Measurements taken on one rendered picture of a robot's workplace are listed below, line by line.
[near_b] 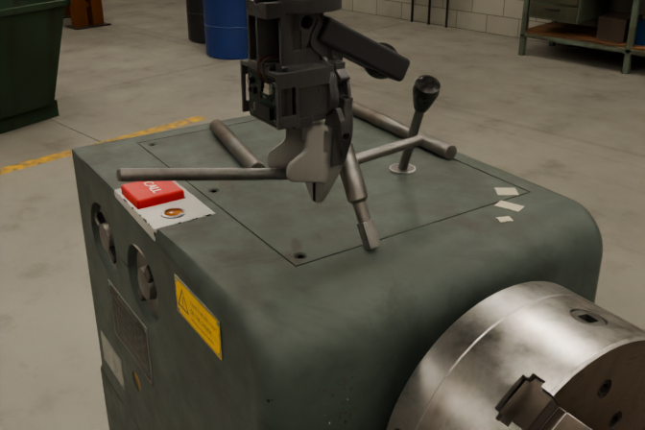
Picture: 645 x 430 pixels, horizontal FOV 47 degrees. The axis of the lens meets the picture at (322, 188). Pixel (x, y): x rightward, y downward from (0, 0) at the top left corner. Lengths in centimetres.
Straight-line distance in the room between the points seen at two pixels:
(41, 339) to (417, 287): 240
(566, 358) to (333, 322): 21
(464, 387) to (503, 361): 4
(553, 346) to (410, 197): 30
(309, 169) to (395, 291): 15
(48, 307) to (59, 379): 50
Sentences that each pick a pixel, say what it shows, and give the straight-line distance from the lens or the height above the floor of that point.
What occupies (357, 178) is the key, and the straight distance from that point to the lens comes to 76.
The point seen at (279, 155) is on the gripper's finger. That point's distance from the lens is 74.
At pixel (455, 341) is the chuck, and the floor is 121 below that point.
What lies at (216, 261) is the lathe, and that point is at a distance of 77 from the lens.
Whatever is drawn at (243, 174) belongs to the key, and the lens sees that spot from 71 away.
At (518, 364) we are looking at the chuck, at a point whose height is 122.
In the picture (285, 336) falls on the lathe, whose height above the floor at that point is 124.
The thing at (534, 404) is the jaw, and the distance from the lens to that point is 68.
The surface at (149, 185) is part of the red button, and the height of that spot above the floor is 127.
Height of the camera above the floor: 162
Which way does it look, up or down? 23 degrees down
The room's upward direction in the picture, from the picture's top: straight up
